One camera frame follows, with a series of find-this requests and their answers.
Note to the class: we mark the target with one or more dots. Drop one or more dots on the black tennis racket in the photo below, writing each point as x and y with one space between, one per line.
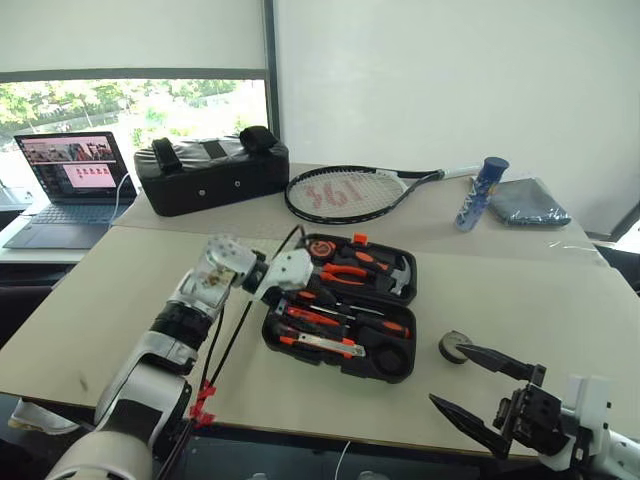
305 212

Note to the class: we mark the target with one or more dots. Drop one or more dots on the black orange claw hammer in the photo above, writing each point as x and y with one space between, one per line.
367 260

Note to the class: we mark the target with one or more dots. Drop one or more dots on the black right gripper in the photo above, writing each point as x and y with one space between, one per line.
535 415

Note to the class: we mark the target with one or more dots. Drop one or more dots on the dark window frame post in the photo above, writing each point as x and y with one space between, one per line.
272 70

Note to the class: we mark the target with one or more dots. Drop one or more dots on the folded blue cloth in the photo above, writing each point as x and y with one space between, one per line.
530 202

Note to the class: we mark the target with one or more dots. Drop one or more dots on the black orange screwdriver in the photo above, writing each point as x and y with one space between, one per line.
365 313
385 328

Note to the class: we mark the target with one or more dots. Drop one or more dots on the black electrical tape roll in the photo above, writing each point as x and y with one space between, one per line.
450 347

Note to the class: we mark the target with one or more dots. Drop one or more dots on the black orange tape measure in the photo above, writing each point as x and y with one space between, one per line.
320 248

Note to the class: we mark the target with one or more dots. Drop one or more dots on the white roller blind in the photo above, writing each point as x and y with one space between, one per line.
130 35

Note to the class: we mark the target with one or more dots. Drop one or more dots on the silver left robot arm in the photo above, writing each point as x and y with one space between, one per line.
160 360

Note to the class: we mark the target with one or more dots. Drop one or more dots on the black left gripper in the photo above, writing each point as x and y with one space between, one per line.
319 285

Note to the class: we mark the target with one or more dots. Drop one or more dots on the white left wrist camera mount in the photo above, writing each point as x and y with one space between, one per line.
287 272

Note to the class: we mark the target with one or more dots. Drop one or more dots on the black padded bag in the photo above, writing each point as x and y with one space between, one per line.
215 180

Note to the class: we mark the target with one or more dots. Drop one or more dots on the white shoe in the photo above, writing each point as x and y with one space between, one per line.
40 420

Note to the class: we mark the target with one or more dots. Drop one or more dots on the open dark laptop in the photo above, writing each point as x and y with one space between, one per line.
70 215

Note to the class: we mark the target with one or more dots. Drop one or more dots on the blue cylindrical tube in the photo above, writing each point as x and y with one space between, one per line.
477 195

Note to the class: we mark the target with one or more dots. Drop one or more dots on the black orange tool kit case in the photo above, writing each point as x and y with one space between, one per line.
390 367

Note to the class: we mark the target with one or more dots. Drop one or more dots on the black orange utility knife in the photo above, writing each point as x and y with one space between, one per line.
315 341

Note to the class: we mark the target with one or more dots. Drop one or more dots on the orange tester screwdriver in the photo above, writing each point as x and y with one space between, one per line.
315 316

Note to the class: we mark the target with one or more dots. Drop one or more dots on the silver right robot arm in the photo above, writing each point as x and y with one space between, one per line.
620 455

